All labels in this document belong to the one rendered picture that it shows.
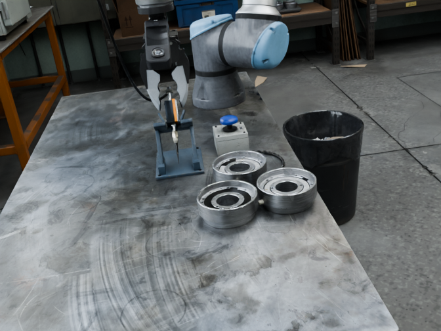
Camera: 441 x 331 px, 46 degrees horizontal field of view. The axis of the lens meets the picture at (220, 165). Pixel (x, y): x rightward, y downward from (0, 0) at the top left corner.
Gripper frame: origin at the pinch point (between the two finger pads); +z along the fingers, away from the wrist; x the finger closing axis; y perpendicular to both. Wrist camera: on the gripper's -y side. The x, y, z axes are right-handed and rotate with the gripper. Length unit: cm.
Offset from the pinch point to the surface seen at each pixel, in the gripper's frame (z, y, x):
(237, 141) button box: 9.8, -1.5, -13.0
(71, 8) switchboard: 24, 355, 84
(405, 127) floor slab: 93, 177, -129
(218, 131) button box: 8.3, 2.1, -9.4
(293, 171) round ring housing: 9.2, -19.9, -21.3
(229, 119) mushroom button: 5.4, 0.8, -12.0
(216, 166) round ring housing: 9.8, -12.3, -7.5
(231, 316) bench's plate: 13, -52, -6
